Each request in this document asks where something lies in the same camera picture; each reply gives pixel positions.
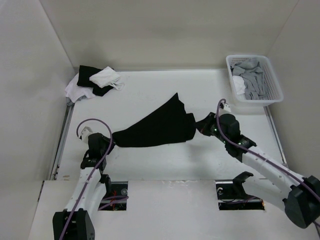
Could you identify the folded black tank top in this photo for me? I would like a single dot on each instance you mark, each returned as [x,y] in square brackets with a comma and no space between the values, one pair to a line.
[84,74]

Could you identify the black tank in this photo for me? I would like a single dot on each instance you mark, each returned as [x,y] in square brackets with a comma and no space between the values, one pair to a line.
[169,124]
[84,74]

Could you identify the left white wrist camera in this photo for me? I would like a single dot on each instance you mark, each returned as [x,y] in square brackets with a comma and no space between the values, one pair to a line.
[85,133]

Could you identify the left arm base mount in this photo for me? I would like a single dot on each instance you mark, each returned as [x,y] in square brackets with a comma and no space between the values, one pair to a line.
[116,196]

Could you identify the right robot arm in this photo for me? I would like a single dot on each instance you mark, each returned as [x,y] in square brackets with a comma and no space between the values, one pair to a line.
[297,196]

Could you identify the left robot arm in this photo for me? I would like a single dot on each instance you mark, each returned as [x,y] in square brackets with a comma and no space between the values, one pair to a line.
[75,222]

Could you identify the white plastic laundry basket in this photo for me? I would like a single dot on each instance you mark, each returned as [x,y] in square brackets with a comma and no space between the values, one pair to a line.
[274,92]

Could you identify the grey tank top in basket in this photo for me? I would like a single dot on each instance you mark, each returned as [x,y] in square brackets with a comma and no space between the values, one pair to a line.
[253,75]

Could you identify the white tank top in basket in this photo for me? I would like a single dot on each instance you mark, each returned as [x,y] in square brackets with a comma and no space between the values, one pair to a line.
[239,84]

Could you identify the folded white tank top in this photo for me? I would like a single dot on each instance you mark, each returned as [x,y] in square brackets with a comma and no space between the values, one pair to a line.
[107,78]

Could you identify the white tank top underneath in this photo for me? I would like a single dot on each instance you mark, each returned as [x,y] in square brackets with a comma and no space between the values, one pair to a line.
[75,93]

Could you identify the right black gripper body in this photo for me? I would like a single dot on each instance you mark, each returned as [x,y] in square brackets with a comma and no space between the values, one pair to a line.
[210,127]

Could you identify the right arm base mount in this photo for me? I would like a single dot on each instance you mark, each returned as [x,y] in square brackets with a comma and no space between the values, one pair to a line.
[231,195]

